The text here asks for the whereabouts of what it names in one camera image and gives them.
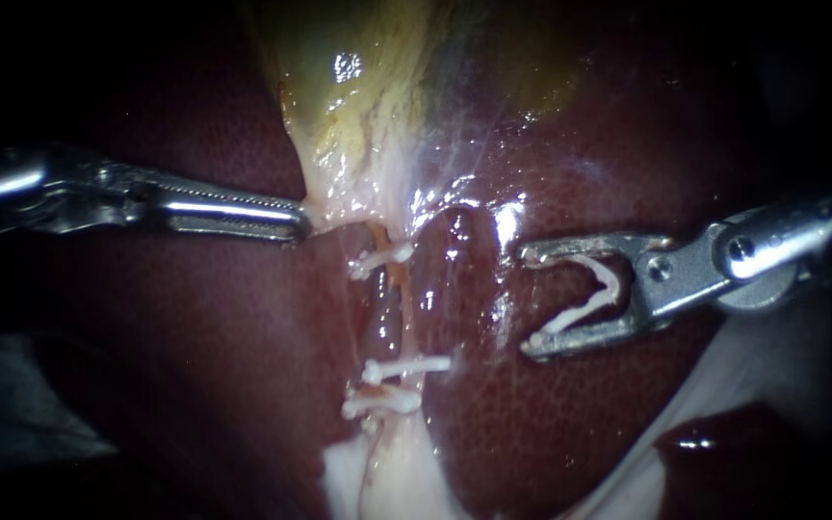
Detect thin tube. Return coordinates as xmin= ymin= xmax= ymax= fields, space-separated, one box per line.
xmin=366 ymin=221 xmax=421 ymax=434

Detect dark red liver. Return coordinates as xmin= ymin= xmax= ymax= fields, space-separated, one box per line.
xmin=25 ymin=28 xmax=832 ymax=520

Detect left arm instrument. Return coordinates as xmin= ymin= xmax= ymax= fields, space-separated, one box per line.
xmin=0 ymin=143 xmax=166 ymax=237

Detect gallbladder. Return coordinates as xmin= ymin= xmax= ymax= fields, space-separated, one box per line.
xmin=241 ymin=0 xmax=585 ymax=236

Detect right arm instrument jaw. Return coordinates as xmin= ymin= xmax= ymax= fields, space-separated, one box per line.
xmin=521 ymin=284 xmax=675 ymax=363
xmin=518 ymin=231 xmax=678 ymax=281

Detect white clip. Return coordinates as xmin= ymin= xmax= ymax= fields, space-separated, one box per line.
xmin=529 ymin=252 xmax=623 ymax=349
xmin=349 ymin=243 xmax=416 ymax=282
xmin=360 ymin=354 xmax=455 ymax=386
xmin=340 ymin=387 xmax=424 ymax=422

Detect right arm instrument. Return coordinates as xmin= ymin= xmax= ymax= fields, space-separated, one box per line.
xmin=667 ymin=186 xmax=832 ymax=320

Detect left arm instrument jaw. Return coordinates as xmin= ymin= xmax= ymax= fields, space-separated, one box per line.
xmin=134 ymin=170 xmax=311 ymax=219
xmin=158 ymin=201 xmax=314 ymax=244

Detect pale fatty tissue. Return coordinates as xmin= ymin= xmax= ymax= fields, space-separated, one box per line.
xmin=567 ymin=285 xmax=832 ymax=520
xmin=321 ymin=415 xmax=464 ymax=520

